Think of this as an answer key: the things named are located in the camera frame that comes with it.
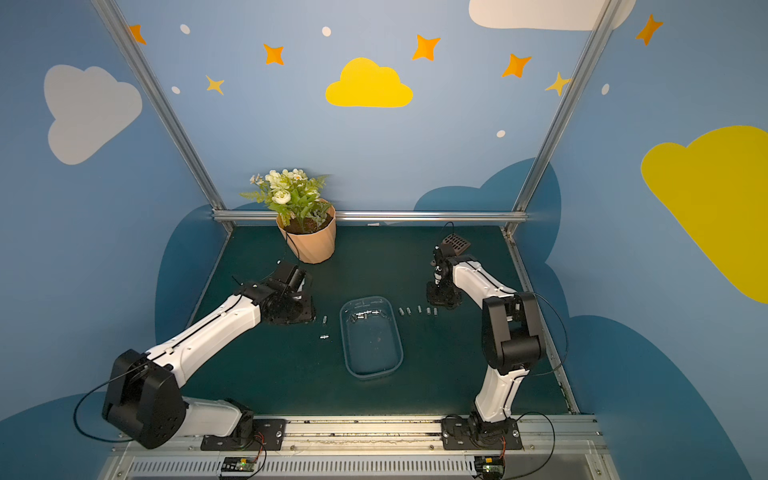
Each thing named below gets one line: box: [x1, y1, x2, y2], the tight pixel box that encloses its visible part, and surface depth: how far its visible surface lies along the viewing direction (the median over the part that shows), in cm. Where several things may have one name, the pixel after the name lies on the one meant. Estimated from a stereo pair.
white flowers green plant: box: [239, 168, 332, 232], surface depth 91 cm
